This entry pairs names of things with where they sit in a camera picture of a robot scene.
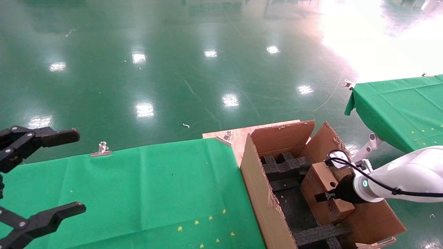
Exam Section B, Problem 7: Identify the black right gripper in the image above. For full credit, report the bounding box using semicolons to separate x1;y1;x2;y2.
315;175;359;204

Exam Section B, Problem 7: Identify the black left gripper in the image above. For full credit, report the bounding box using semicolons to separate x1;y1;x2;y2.
0;126;87;249

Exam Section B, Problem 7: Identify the small brown cardboard box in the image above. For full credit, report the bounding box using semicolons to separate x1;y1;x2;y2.
300;162;356;225

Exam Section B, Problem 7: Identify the large open cardboard carton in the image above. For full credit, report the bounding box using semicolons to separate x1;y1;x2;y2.
239;119;407;249

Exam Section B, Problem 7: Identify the black foam bottom pad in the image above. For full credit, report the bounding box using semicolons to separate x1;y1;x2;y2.
273;178;322;239

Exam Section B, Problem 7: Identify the white table leg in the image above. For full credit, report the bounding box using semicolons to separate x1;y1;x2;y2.
351;133;383;163

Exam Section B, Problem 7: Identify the large green table cloth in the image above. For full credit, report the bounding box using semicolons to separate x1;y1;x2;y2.
0;138;265;249

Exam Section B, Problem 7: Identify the far green covered table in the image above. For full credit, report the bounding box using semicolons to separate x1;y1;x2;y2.
344;74;443;154

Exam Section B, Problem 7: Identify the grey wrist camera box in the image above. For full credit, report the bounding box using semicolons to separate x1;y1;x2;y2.
325;149;351;170

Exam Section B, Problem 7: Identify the silver camera mounting bracket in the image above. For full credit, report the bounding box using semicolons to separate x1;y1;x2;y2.
348;159;372;173

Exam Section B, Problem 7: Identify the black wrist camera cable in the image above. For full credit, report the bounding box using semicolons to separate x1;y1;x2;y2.
327;157;443;198

